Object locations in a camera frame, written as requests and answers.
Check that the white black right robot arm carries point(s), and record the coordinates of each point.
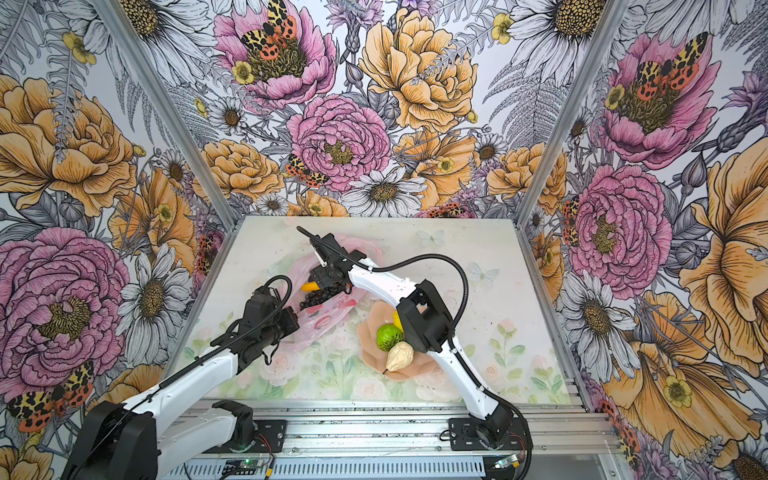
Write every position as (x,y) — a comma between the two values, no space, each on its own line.
(428,326)

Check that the pink round plate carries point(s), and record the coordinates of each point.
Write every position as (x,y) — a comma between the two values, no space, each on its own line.
(385,353)

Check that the yellow fake lemon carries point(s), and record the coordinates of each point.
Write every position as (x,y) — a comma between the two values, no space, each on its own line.
(397,321)

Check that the yellow fake banana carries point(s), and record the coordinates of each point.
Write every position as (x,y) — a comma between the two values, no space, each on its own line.
(310,287)

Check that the pink printed plastic bag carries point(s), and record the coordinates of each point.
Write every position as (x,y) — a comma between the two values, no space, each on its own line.
(318,312)

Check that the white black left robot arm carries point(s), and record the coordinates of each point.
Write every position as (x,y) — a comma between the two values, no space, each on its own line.
(142,437)

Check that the dark fake grape bunch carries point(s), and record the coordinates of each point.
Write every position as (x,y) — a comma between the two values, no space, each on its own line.
(319,297)

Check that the green circuit board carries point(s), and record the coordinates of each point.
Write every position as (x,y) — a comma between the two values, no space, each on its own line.
(245,467)

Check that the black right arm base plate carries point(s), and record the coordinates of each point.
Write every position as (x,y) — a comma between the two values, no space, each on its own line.
(470,434)

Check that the aluminium corner post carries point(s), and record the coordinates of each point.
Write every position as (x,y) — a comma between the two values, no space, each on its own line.
(606,31)
(117,23)

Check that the pale fake garlic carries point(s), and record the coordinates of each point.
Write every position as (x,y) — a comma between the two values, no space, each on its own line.
(399,357)

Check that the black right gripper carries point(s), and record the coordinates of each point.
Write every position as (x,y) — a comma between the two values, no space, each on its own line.
(321,277)

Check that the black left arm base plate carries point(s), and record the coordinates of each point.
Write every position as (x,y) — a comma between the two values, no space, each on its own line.
(264,436)

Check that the aluminium left corner post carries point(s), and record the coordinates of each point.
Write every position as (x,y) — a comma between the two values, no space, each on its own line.
(117,23)

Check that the aluminium front rail frame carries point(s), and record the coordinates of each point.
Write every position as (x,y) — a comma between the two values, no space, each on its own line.
(378,429)

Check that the aluminium right corner post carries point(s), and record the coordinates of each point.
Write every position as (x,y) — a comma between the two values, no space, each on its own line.
(606,31)

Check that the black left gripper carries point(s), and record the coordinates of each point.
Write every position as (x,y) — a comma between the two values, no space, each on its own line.
(290,320)

